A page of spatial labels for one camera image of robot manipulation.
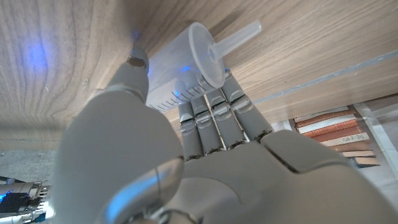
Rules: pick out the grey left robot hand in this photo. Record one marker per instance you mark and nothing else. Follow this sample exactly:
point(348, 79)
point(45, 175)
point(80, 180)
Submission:
point(236, 180)

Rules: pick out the large clear plastic syringe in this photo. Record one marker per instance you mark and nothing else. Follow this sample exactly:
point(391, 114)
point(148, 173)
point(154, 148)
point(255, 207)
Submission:
point(174, 71)

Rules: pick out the stack of books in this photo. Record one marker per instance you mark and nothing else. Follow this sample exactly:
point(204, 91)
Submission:
point(335, 130)

